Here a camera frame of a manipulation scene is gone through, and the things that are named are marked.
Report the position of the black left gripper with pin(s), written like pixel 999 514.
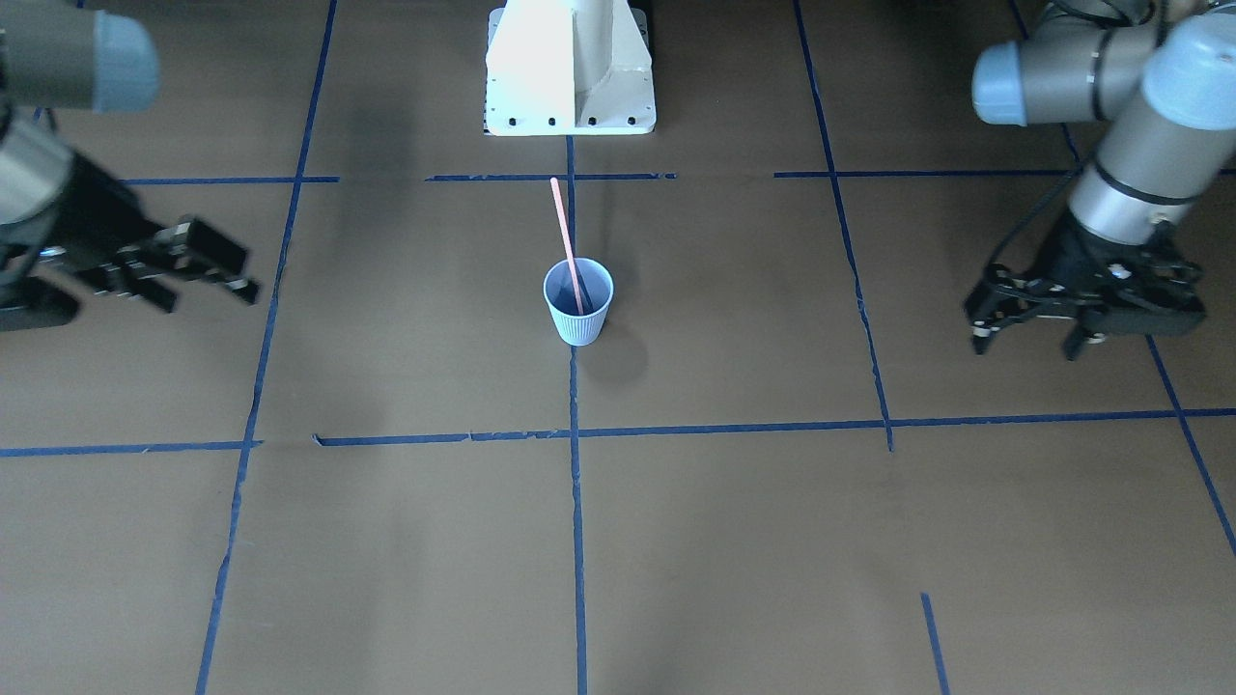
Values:
pixel 1074 249

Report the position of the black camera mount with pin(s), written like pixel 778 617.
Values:
pixel 1149 289

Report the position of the blue ribbed paper cup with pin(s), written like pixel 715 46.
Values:
pixel 598 292

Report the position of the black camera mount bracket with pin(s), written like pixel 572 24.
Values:
pixel 28 303

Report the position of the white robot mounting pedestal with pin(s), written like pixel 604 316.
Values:
pixel 570 68

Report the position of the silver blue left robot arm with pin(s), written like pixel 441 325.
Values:
pixel 1164 83

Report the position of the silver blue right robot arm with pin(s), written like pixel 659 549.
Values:
pixel 57 56

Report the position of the pink chopstick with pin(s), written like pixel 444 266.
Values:
pixel 562 216

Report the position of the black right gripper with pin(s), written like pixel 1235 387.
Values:
pixel 94 214

